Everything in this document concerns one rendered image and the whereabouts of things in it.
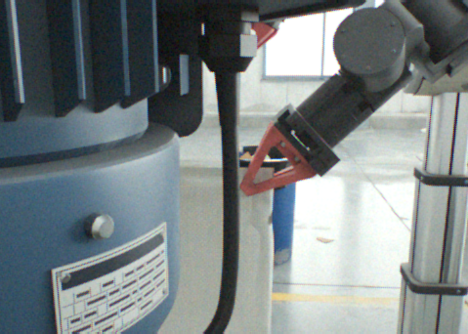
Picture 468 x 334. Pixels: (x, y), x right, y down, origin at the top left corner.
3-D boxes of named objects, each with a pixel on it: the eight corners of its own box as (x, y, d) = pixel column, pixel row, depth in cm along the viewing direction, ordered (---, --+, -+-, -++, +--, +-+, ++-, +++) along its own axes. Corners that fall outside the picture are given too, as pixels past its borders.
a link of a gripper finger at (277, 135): (219, 173, 48) (288, 110, 46) (226, 159, 55) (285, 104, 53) (265, 221, 49) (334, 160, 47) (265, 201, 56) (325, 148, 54)
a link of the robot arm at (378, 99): (420, 78, 49) (382, 41, 50) (423, 57, 42) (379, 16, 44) (368, 124, 50) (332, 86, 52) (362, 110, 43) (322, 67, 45)
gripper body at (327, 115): (280, 123, 44) (341, 68, 43) (277, 112, 54) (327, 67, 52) (326, 174, 45) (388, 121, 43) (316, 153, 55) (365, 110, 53)
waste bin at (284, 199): (297, 239, 321) (300, 145, 306) (301, 272, 271) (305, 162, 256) (226, 236, 325) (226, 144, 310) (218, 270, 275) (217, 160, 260)
